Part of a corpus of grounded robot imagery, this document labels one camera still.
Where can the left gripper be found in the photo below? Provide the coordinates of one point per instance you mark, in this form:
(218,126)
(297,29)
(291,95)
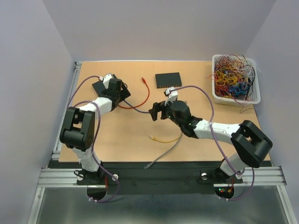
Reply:
(104,92)

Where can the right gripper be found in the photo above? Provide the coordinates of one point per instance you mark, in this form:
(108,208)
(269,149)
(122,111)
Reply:
(158,107)

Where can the black network switch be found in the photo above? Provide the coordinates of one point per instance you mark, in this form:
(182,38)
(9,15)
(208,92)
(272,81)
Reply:
(166,80)
(97,89)

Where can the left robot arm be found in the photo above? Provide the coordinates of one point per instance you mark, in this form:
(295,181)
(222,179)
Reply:
(78,128)

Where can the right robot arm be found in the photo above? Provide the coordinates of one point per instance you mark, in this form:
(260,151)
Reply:
(250,143)

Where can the white basket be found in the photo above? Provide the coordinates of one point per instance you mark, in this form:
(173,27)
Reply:
(234,80)

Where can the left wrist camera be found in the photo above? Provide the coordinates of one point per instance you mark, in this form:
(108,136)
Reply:
(108,81)

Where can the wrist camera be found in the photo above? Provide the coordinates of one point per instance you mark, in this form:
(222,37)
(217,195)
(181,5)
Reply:
(108,81)
(171,95)

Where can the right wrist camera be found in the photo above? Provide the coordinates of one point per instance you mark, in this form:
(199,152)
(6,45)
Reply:
(171,95)

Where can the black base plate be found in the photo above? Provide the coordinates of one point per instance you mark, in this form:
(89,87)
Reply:
(179,177)

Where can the aluminium left rail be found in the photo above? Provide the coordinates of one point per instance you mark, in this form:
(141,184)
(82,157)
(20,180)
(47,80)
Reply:
(55,155)

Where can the aluminium rail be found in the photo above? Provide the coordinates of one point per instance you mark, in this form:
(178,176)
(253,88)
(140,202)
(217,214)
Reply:
(55,155)
(65,178)

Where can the aluminium front rail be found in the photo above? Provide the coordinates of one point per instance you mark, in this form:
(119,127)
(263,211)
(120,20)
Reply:
(65,178)

